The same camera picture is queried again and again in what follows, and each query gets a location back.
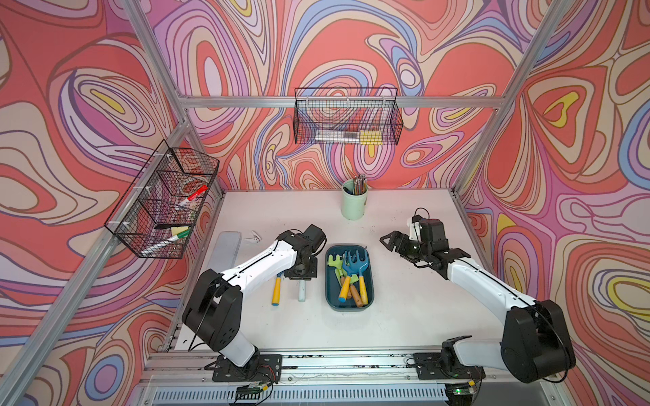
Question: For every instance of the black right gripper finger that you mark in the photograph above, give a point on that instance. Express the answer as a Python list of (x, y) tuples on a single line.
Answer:
[(393, 238), (408, 252)]

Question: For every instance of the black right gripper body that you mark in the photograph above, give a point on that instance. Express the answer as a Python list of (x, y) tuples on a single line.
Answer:
[(415, 242)]

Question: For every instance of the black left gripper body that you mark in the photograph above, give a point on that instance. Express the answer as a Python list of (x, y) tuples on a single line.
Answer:
[(308, 271)]

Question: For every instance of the light blue rake pale handle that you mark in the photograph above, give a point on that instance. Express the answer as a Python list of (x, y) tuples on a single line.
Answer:
[(302, 291)]

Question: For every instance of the teal storage box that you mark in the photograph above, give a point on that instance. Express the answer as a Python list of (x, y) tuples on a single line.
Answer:
[(332, 287)]

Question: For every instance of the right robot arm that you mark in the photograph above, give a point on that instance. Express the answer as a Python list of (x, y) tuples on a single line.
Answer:
[(535, 343)]

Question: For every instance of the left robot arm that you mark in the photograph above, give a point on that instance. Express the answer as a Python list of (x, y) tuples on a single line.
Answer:
[(214, 310)]

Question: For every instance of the lime green hand tool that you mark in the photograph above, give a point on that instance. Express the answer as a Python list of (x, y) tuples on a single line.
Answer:
[(337, 261)]

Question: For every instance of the clear box in basket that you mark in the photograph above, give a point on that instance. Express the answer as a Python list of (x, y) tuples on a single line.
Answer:
[(337, 137)]

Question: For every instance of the mint green pen cup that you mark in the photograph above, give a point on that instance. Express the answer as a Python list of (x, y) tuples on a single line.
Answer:
[(353, 206)]

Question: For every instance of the pens in cup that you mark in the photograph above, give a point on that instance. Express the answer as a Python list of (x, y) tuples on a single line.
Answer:
[(356, 186)]

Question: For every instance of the grey flat case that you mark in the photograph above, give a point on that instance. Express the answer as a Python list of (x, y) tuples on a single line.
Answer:
[(225, 251)]

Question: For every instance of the yellow item in basket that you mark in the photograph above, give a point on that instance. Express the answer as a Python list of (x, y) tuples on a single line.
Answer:
[(371, 137)]

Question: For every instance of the red capped marker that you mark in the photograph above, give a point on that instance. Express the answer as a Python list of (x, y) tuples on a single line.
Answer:
[(193, 197)]

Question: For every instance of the green capped marker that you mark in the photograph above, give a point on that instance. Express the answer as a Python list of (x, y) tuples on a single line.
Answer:
[(177, 234)]

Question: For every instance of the green circuit board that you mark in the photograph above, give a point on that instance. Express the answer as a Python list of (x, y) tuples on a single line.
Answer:
[(251, 392)]

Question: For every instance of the teal hand tool wooden handle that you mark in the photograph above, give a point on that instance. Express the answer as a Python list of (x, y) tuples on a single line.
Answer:
[(348, 289)]

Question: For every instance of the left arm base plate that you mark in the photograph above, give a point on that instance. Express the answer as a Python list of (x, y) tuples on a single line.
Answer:
[(261, 368)]

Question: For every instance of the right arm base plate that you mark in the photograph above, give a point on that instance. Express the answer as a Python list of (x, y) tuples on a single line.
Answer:
[(442, 366)]

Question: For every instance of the aluminium frame post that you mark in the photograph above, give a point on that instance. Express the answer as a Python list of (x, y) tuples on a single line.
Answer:
[(550, 22)]

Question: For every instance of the aluminium front rail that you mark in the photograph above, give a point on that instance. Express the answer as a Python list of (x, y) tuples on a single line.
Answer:
[(334, 377)]

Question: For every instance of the black wire side basket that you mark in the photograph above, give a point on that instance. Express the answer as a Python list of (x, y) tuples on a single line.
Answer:
[(144, 216)]

